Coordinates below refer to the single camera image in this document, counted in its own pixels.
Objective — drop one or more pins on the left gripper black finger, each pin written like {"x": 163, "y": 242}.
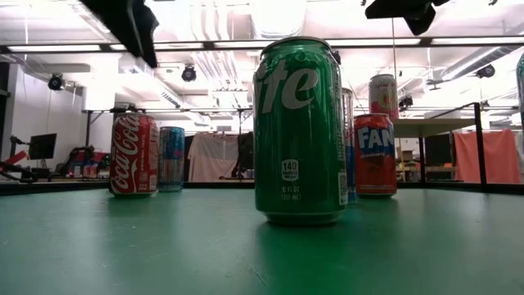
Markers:
{"x": 114, "y": 20}
{"x": 149, "y": 37}

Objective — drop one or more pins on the white ceiling duct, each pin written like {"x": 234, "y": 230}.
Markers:
{"x": 278, "y": 16}

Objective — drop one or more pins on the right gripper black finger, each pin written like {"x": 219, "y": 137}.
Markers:
{"x": 401, "y": 10}

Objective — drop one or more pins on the black metal rig frame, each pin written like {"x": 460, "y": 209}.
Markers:
{"x": 61, "y": 186}

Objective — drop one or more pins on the green Sprite can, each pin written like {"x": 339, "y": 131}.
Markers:
{"x": 299, "y": 135}

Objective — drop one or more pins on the pink and white soda can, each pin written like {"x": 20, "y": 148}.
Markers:
{"x": 383, "y": 96}

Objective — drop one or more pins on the red Coca-Cola can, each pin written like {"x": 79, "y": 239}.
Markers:
{"x": 134, "y": 155}

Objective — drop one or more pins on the black background table frame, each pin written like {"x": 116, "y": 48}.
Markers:
{"x": 88, "y": 123}

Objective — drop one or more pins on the wooden shelf black metal frame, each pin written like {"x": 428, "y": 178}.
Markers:
{"x": 434, "y": 127}

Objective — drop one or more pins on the green table mat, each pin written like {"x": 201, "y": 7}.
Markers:
{"x": 163, "y": 246}

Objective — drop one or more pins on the white hanging cloth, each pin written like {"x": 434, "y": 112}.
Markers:
{"x": 213, "y": 157}

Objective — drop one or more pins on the black background screen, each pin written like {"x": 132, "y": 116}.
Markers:
{"x": 438, "y": 149}

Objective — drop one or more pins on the black background robot arm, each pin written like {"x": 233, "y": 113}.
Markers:
{"x": 245, "y": 155}

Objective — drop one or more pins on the salmon pink hanging cloth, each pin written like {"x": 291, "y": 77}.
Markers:
{"x": 487, "y": 155}

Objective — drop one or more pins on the red Fanta can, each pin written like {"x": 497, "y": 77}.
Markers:
{"x": 374, "y": 164}

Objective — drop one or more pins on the slim blue silver energy can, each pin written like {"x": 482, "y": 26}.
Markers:
{"x": 172, "y": 160}
{"x": 349, "y": 123}

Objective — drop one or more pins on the black ceiling spotlight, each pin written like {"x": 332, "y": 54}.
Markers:
{"x": 486, "y": 71}
{"x": 188, "y": 73}
{"x": 337, "y": 57}
{"x": 405, "y": 101}
{"x": 56, "y": 82}

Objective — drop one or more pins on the black background monitor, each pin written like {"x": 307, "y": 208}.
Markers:
{"x": 43, "y": 146}

